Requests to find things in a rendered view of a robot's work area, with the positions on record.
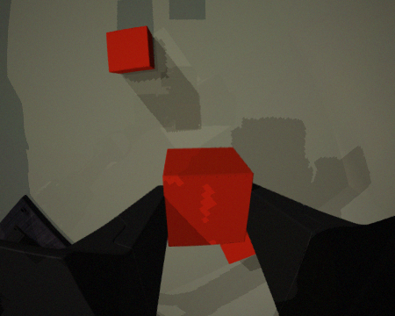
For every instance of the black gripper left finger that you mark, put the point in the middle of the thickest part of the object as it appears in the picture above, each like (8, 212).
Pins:
(115, 271)

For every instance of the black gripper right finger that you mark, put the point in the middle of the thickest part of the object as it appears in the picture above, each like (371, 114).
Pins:
(315, 264)

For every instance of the red cube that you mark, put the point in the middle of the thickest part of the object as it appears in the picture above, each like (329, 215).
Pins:
(130, 50)
(207, 192)
(237, 251)

